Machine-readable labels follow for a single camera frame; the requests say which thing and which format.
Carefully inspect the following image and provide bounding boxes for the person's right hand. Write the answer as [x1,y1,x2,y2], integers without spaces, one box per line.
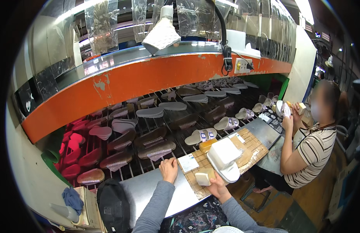
[206,172,232,204]

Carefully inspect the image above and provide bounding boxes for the person's left hand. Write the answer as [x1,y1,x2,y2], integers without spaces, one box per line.
[159,157,179,184]

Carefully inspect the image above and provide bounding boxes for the beige sponge block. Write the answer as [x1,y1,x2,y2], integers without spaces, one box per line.
[195,168,216,186]

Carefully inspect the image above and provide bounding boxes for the white paper card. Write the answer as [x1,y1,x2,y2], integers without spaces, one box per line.
[178,153,200,173]

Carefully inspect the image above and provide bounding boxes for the rows of brown sandal soles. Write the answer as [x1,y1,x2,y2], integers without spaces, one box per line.
[56,87,236,187]

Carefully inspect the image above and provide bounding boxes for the orange sponge block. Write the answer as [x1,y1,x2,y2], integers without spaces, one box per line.
[199,138,218,154]

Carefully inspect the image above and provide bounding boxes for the metal rod conveyor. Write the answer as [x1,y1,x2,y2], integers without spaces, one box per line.
[56,76,283,188]

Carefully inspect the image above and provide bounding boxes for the rows of grey foam soles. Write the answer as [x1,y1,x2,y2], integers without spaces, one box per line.
[88,80,260,141]

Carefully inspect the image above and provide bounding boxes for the white thick sandal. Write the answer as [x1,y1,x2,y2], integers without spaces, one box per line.
[207,137,241,184]

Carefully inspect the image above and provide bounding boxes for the person's legs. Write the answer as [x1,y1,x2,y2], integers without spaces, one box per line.
[168,196,230,233]

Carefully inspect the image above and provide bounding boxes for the black mesh cap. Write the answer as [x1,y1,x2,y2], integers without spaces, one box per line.
[96,178,131,233]

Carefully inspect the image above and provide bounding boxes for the small white label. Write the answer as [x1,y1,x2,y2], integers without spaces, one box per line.
[228,132,245,144]

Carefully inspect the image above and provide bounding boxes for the orange conveyor hood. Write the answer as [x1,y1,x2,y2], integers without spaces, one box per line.
[21,41,293,144]

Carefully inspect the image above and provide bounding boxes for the brown checkered cutting mat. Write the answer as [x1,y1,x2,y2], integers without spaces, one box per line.
[177,128,269,200]

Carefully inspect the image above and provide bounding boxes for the beige wooden box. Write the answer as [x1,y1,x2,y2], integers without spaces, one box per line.
[71,186,102,230]

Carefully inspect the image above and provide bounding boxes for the blue cloth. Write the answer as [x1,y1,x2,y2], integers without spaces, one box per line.
[62,187,84,216]

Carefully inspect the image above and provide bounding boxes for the black sticker sheet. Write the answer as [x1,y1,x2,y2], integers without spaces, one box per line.
[258,110,285,134]

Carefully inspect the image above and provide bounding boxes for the white power outlet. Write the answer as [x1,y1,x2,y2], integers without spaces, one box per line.
[234,58,253,74]

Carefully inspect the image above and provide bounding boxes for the white plastic box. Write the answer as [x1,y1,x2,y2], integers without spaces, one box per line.
[219,29,261,59]

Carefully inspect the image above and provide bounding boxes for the row of clear plastic curtain strips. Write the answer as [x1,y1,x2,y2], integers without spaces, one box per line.
[15,0,297,117]

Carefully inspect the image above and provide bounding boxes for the row of white strap sandals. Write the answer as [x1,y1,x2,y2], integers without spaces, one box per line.
[184,92,281,146]

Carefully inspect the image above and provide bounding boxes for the metal stool frame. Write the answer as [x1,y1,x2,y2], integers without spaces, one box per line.
[239,175,285,214]

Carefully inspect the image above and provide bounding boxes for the black cable bundle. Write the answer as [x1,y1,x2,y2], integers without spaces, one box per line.
[220,44,233,77]

